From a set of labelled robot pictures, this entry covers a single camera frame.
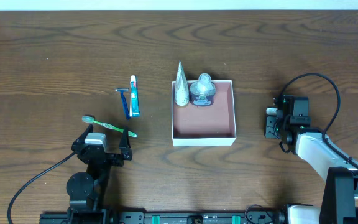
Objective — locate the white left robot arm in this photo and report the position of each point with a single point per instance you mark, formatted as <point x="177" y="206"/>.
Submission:
<point x="86" y="189"/>

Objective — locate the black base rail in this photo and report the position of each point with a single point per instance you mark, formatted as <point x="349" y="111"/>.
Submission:
<point x="137" y="217"/>

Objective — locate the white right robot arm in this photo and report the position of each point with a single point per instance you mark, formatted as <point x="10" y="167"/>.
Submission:
<point x="338" y="170"/>

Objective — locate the green Dettol soap bar pack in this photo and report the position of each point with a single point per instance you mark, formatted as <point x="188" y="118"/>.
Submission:
<point x="271" y="111"/>

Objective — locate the teal toothpaste tube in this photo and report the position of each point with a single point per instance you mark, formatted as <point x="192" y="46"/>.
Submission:
<point x="135" y="109"/>

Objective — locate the green toothbrush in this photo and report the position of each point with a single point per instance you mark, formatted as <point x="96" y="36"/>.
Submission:
<point x="91" y="120"/>

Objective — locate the white box with pink interior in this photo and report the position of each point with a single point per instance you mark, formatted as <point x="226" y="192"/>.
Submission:
<point x="213" y="125"/>

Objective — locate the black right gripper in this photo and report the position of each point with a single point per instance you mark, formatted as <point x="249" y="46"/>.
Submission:
<point x="270" y="127"/>

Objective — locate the blue disposable razor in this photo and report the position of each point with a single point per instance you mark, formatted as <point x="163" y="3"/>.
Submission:
<point x="124" y="102"/>

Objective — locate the white lotion tube gold cap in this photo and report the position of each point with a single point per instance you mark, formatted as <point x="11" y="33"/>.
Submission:
<point x="181" y="87"/>

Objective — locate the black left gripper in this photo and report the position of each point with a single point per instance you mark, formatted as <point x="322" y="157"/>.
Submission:
<point x="105" y="158"/>

